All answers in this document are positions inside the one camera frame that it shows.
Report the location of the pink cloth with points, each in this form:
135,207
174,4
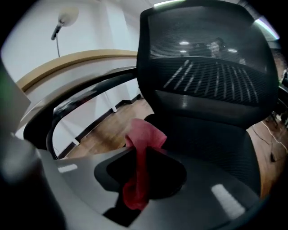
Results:
139,157

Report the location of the light wooden desk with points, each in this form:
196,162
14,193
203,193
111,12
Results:
67,58

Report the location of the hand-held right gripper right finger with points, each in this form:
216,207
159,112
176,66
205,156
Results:
202,206

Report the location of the floor lamp with pale shade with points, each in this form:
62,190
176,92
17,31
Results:
68,15

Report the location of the black mesh armchair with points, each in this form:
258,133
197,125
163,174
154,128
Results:
202,78

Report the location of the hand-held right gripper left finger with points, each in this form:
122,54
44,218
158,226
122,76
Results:
78,191

